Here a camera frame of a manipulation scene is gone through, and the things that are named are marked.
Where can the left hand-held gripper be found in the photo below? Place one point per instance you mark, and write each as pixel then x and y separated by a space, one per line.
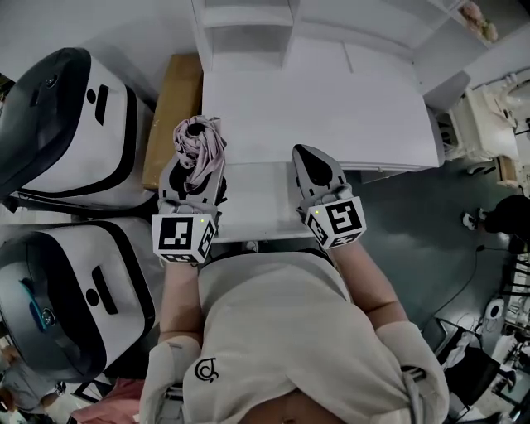
pixel 174 238

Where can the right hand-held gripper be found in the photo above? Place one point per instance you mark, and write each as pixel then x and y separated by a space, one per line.
pixel 343 219

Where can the pink cloth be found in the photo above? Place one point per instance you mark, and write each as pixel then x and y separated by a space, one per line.
pixel 205 153

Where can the white drawer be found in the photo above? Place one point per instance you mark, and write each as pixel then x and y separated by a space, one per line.
pixel 265 198

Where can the person's right forearm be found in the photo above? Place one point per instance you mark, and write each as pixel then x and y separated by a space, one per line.
pixel 368 285

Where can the person's left forearm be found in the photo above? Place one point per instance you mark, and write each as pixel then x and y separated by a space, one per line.
pixel 180 302

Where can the white desk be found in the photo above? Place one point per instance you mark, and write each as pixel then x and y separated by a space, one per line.
pixel 310 116

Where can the brown cardboard box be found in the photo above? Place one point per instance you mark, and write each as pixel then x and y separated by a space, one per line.
pixel 174 116

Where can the person's white shoe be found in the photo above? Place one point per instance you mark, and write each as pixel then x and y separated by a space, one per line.
pixel 251 246

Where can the white and black robot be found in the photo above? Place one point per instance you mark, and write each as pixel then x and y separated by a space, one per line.
pixel 70 136

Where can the person's white t-shirt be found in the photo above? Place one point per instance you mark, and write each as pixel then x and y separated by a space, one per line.
pixel 285 331

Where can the white robot with teal top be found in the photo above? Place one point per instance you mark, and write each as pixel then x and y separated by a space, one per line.
pixel 83 298

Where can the ornate cream vanity table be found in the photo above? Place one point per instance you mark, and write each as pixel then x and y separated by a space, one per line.
pixel 484 124

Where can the round white device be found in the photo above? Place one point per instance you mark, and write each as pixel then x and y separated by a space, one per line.
pixel 494 309

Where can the oval vanity mirror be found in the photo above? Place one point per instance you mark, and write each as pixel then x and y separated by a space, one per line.
pixel 519 89

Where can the pink flower bunch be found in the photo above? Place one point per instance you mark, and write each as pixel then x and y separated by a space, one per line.
pixel 480 20

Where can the black chair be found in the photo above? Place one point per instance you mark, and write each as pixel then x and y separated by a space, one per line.
pixel 472 372

